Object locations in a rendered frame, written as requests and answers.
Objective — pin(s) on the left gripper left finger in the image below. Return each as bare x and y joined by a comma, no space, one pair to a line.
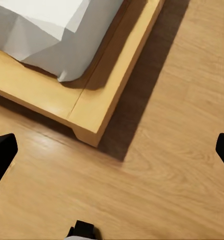
8,150

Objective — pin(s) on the bed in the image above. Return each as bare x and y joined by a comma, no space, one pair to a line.
70,60

